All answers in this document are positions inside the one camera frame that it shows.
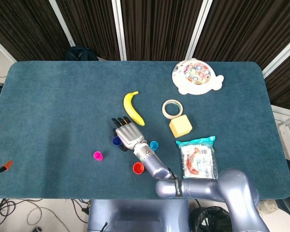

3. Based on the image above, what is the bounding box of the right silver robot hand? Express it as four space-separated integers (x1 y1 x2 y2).
111 116 145 152

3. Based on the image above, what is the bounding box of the yellow banana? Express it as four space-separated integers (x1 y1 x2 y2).
123 91 145 127

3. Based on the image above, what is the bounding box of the orange plastic cup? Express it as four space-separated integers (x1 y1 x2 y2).
132 162 145 174

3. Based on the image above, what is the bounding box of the white tape roll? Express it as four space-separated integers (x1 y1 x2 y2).
162 99 184 119

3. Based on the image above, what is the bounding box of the yellow foam cube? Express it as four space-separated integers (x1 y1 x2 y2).
169 115 193 138

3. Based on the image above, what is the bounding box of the teal snack packet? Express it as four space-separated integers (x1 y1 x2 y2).
175 135 219 180

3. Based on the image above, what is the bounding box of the teal table cloth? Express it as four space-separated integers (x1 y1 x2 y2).
0 60 290 200

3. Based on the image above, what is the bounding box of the blue-grey robot torso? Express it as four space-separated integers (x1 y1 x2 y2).
87 199 191 232

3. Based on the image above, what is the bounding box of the white fish-shaped toy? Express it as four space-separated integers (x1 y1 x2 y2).
172 58 225 95

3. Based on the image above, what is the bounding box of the dark backpack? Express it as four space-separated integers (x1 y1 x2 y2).
64 46 99 61

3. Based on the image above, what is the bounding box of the dark brown slatted panel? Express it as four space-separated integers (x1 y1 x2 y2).
0 0 73 62
193 0 290 71
264 47 290 112
120 0 203 61
56 0 121 61

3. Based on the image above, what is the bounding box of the black plastic bag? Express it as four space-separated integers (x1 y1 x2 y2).
190 205 232 232

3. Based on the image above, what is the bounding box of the white shoe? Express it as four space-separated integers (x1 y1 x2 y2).
258 200 278 215

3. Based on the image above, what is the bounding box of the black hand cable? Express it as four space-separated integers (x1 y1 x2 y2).
168 167 178 181

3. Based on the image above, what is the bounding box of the black arm strap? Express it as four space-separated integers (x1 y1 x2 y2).
174 178 183 197

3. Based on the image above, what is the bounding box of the black floor cable bundle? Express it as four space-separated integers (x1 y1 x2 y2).
0 198 43 228

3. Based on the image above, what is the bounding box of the white partition post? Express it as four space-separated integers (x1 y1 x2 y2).
48 0 76 47
111 0 128 61
261 37 290 79
0 32 17 63
185 0 214 60

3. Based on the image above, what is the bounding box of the black floor cable with plug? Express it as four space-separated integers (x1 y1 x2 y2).
71 199 90 224

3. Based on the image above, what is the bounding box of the white metal frame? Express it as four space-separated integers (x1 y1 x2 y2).
272 105 290 160

